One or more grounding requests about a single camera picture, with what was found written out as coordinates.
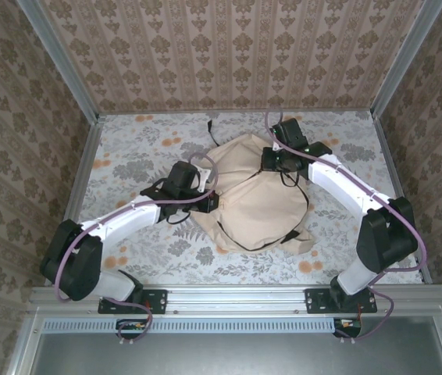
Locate beige fabric backpack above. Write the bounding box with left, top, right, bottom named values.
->
left=195, top=119, right=314, bottom=255

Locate floral tablecloth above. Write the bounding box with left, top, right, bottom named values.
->
left=61, top=111, right=425, bottom=286

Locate grey metal sheet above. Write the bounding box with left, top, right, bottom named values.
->
left=29, top=331, right=442, bottom=375

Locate thin aluminium rail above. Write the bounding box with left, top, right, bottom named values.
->
left=98, top=107, right=376, bottom=116

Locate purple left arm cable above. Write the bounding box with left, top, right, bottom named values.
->
left=55, top=152, right=218, bottom=345

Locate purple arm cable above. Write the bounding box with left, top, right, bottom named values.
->
left=264, top=109, right=427, bottom=345
left=55, top=152, right=218, bottom=345

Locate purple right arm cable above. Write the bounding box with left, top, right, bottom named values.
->
left=264, top=109, right=427, bottom=345

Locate aluminium side rail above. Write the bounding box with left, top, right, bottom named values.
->
left=372, top=115, right=433, bottom=286
left=44, top=115, right=105, bottom=288

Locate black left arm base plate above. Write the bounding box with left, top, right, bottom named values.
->
left=98, top=289, right=169, bottom=315

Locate long aluminium frame rail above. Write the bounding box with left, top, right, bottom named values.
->
left=29, top=284, right=442, bottom=313

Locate aluminium corner post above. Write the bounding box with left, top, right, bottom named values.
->
left=371, top=0, right=442, bottom=120
left=16, top=0, right=101, bottom=122

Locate grey slotted cable duct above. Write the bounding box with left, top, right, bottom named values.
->
left=43, top=316, right=339, bottom=334

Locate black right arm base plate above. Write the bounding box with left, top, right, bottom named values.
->
left=305, top=287, right=378, bottom=315

